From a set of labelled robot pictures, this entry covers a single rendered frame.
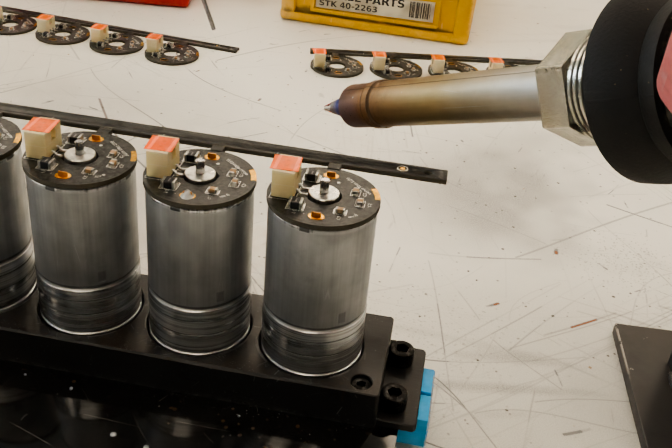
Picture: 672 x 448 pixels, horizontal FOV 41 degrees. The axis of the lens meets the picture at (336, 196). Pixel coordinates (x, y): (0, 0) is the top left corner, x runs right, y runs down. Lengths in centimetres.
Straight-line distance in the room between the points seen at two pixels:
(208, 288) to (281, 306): 2
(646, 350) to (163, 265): 14
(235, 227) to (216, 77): 21
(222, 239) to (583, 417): 11
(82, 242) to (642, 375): 15
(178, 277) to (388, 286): 9
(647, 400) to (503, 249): 8
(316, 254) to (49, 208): 6
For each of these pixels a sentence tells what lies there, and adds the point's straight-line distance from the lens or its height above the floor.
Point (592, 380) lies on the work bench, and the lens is 26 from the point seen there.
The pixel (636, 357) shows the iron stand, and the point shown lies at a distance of 26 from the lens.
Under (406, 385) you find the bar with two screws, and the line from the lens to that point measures 22.
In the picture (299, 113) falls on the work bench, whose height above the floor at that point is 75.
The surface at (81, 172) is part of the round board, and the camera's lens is 20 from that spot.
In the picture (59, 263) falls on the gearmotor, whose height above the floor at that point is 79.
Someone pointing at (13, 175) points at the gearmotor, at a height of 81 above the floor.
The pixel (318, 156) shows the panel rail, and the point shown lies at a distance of 21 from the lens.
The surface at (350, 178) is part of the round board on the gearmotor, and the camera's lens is 20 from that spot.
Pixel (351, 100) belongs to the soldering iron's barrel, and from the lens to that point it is 16.
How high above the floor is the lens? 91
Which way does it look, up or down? 31 degrees down
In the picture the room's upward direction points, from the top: 5 degrees clockwise
